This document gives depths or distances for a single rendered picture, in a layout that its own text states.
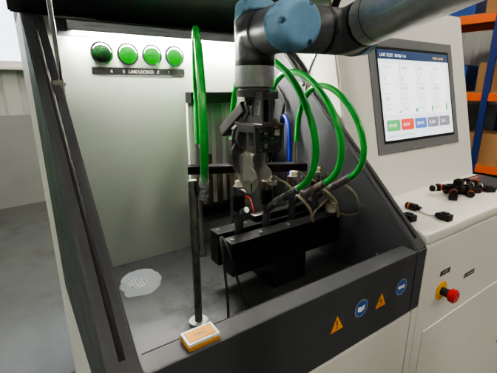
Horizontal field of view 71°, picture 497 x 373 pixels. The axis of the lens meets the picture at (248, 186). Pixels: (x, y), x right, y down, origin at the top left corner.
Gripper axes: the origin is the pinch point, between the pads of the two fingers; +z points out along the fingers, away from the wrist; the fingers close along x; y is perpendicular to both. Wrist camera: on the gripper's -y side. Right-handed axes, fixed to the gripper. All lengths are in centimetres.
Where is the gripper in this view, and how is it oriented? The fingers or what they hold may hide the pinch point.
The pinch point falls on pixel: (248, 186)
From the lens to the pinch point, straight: 74.1
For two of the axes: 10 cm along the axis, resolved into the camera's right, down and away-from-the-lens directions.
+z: 0.0, 9.6, 2.8
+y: 5.6, 2.3, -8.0
